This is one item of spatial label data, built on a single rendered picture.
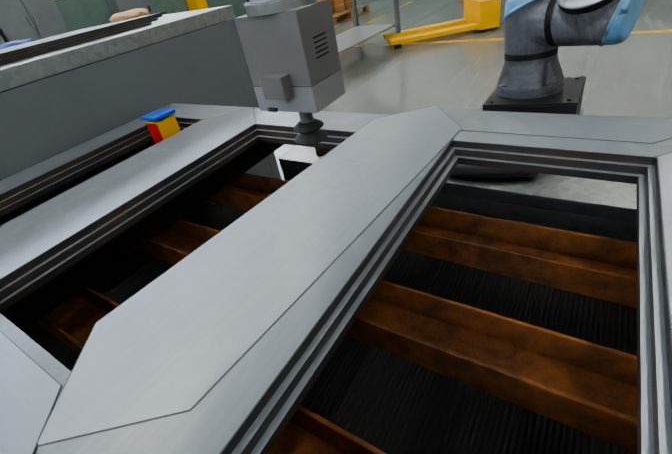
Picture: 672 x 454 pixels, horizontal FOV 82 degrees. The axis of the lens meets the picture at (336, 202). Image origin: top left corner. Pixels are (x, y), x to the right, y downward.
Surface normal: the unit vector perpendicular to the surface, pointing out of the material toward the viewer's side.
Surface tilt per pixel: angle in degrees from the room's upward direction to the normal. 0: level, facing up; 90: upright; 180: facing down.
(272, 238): 0
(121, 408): 0
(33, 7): 90
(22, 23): 90
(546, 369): 0
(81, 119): 90
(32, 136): 90
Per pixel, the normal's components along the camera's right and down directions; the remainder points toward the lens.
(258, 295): -0.17, -0.83
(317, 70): 0.84, 0.16
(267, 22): -0.51, 0.54
